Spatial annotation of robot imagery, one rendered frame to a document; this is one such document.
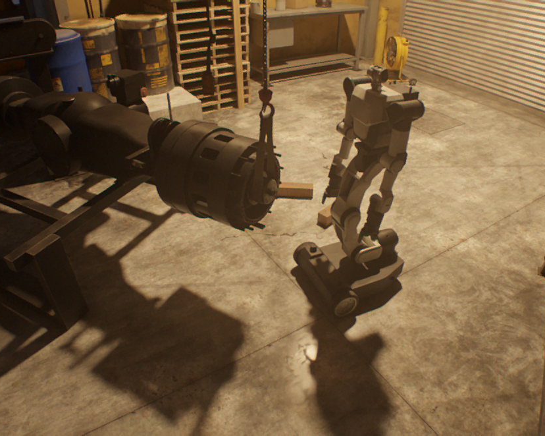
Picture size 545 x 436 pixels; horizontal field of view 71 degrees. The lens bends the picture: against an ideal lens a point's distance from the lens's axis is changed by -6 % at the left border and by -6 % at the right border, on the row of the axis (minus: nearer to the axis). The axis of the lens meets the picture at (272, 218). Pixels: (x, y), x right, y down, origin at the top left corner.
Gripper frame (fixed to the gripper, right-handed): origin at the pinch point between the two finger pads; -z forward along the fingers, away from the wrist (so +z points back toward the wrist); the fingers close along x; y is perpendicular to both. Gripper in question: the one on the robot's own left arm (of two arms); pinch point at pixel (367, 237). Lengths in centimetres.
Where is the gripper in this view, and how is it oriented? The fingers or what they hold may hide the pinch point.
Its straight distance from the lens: 240.4
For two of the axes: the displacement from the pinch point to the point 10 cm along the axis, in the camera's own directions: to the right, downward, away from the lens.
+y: 3.9, 5.4, -7.5
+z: 1.8, -8.4, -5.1
